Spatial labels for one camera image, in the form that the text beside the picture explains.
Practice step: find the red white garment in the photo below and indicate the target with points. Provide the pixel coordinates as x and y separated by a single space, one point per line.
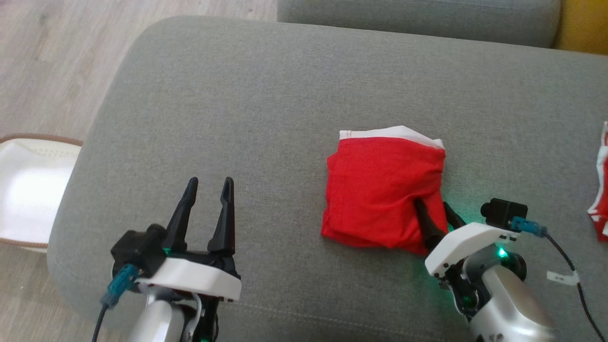
602 190
375 190

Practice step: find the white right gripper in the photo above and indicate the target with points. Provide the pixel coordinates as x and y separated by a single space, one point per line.
465 242

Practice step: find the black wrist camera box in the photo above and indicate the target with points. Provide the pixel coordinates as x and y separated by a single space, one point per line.
137 247
503 212

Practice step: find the large grey sofa chaise seat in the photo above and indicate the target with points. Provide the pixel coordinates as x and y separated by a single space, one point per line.
285 118

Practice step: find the large yellow sofa backrest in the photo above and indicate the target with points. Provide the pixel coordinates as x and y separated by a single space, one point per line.
584 23

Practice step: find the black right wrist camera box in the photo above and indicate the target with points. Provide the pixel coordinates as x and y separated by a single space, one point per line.
503 212

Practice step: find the white laundry basket brown rim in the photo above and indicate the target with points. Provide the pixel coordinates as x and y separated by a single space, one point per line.
33 190

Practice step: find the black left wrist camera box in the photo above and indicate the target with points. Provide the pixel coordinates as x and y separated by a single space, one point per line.
137 247

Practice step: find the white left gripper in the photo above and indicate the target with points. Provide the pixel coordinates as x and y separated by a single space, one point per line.
194 278

